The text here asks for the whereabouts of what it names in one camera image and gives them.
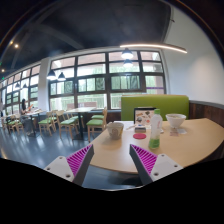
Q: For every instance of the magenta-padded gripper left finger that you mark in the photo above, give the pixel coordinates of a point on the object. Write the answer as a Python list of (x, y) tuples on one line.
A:
[(78, 160)]

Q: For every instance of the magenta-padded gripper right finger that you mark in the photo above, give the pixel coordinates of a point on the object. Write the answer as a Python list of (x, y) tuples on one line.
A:
[(146, 160)]

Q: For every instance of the clear green-capped drink bottle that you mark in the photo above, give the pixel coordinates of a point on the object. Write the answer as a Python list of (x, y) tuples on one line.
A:
[(155, 131)]

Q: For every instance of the flat round red coaster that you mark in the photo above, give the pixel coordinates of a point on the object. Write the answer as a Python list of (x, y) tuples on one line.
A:
[(139, 136)]

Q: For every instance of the reddish paper wrapper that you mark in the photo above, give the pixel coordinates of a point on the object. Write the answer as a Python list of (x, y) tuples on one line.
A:
[(173, 133)]

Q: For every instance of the group of green-seated wooden chairs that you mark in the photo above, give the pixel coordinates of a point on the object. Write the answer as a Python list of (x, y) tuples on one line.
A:
[(95, 122)]

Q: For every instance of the beige ceramic cup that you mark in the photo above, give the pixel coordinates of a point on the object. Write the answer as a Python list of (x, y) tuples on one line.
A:
[(115, 130)]

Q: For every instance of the sticker-covered black tablet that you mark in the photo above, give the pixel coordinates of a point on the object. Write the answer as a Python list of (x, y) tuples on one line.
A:
[(143, 116)]

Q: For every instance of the white napkin wrapper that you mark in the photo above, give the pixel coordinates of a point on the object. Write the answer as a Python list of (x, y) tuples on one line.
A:
[(182, 131)]

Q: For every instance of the white bowl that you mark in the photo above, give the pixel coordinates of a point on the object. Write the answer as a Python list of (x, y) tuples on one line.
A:
[(175, 120)]

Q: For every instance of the wooden dining table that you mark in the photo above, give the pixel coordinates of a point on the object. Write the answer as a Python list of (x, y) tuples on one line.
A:
[(33, 113), (81, 110)]

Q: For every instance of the green upholstered bench back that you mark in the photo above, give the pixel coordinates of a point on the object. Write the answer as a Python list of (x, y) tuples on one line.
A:
[(166, 106)]

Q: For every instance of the person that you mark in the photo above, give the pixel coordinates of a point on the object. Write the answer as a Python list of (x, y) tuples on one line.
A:
[(23, 106)]

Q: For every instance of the group of pendant lamps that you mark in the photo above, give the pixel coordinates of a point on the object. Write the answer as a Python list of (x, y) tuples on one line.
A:
[(127, 54)]

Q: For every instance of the curved linear ceiling light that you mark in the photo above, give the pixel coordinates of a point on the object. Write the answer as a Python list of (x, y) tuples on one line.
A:
[(156, 46)]

